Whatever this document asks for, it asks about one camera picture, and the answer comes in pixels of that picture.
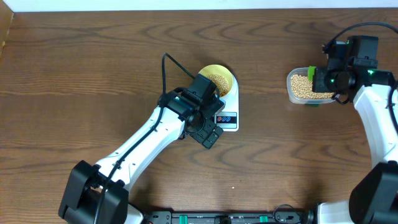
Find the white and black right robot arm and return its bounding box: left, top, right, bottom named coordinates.
left=312, top=35, right=397, bottom=223

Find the green plastic measuring scoop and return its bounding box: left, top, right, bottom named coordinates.
left=307, top=66, right=317, bottom=82

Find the yellow plastic bowl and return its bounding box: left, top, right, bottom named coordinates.
left=198, top=64, right=237, bottom=97

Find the clear container of soybeans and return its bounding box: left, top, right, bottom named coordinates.
left=287, top=67, right=334, bottom=105

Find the white digital kitchen scale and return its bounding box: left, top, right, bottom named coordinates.
left=214, top=73, right=239, bottom=132

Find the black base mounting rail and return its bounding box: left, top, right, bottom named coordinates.
left=142, top=204, right=318, bottom=224

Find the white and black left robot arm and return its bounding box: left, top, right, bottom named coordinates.
left=58, top=75, right=225, bottom=223

